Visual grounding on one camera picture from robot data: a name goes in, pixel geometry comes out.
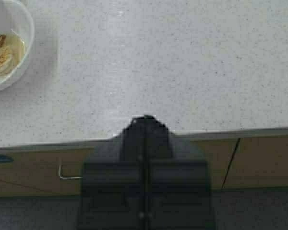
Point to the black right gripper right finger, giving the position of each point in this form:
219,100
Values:
180,184

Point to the raw grey shrimp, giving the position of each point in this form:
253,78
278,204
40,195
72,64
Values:
12,50

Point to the blue round cabinet sticker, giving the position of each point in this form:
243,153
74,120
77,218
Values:
6,159

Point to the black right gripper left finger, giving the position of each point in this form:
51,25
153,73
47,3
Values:
113,182

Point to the steel drawer handle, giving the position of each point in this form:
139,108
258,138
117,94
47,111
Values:
69,170

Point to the white serving bowl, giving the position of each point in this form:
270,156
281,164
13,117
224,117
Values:
16,19

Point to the wooden base cabinet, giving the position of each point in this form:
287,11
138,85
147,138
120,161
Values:
234,163

